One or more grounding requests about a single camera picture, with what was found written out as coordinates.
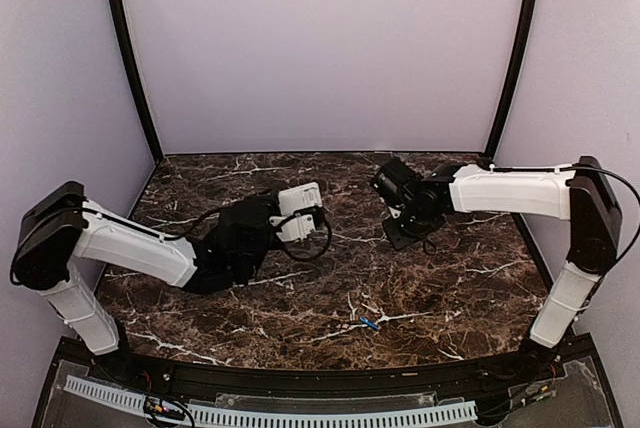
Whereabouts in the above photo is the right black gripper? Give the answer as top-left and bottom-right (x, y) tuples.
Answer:
(381, 204), (440, 250)

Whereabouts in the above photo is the white remote control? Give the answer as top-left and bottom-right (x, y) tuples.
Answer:
(277, 182), (323, 216)

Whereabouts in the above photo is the blue battery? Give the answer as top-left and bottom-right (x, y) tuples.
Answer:
(360, 317), (378, 329)

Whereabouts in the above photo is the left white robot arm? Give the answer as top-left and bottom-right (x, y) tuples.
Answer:
(9, 181), (291, 384)

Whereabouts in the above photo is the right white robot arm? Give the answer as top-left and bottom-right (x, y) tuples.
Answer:
(370, 156), (622, 382)

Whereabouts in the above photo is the red battery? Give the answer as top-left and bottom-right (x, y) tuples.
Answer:
(361, 303), (380, 313)

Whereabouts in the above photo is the black front rail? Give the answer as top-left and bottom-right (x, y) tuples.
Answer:
(94, 342), (596, 399)

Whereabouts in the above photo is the small circuit board with wires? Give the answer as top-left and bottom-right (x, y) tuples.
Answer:
(142, 397), (185, 422)

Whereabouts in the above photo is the white slotted cable duct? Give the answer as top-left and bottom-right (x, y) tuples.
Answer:
(64, 375), (479, 424)

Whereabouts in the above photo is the right black frame post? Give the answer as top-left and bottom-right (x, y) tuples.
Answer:
(484, 0), (536, 158)

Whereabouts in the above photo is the black frame post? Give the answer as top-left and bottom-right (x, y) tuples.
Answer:
(108, 0), (164, 165)
(484, 0), (536, 158)

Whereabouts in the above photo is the left black frame post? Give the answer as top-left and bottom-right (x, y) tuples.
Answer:
(108, 0), (164, 165)

